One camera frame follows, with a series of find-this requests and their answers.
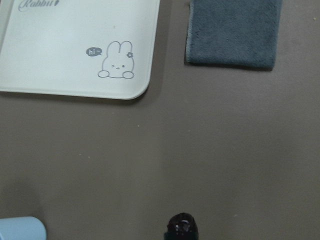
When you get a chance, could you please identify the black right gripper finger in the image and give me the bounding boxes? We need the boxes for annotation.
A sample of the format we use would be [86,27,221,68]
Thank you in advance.
[163,231,199,240]

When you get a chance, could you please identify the dark red cherries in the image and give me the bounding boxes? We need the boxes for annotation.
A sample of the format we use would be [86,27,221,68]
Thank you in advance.
[167,212,199,232]

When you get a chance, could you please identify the light blue plastic cup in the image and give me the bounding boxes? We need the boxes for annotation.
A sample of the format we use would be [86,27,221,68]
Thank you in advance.
[0,216,47,240]

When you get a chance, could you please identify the cream rabbit tray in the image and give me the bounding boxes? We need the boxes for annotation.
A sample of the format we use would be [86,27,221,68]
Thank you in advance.
[0,0,160,100]

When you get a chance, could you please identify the grey folded cloth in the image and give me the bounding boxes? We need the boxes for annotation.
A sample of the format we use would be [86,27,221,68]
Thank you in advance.
[185,0,283,70]

